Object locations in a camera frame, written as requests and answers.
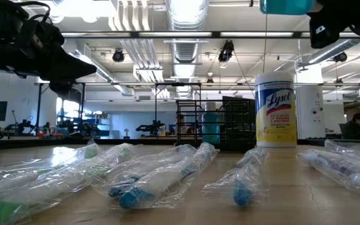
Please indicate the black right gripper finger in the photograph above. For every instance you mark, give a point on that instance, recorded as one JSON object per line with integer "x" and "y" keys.
{"x": 323, "y": 37}

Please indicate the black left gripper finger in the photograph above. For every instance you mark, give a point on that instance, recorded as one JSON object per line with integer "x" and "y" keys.
{"x": 70, "y": 70}
{"x": 62, "y": 88}

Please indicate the green toothbrush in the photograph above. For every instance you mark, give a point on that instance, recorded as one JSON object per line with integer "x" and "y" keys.
{"x": 2, "y": 214}
{"x": 91, "y": 152}

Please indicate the blue toothbrush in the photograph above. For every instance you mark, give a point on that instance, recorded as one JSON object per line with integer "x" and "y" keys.
{"x": 133, "y": 198}
{"x": 117, "y": 190}
{"x": 242, "y": 195}

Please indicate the black background robot arm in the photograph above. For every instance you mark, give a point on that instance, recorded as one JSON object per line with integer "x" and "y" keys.
{"x": 150, "y": 127}

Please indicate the white round column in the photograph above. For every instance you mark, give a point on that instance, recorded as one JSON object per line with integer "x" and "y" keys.
{"x": 309, "y": 109}

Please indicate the person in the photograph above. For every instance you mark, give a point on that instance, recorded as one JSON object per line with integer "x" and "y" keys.
{"x": 181, "y": 125}
{"x": 356, "y": 125}

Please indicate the Lysol wipes canister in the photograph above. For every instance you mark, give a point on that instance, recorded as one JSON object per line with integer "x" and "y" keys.
{"x": 275, "y": 125}

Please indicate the silver ceiling duct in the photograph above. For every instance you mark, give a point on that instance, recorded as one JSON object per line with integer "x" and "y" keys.
{"x": 330, "y": 51}
{"x": 186, "y": 18}

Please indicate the black ceiling camera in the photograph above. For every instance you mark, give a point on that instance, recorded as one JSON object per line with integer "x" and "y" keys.
{"x": 226, "y": 52}
{"x": 341, "y": 57}
{"x": 118, "y": 56}

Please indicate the black metal frame stand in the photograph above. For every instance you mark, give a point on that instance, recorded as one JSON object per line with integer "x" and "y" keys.
{"x": 155, "y": 106}
{"x": 38, "y": 109}

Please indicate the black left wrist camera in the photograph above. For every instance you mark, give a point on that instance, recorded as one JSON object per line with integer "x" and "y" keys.
{"x": 44, "y": 40}

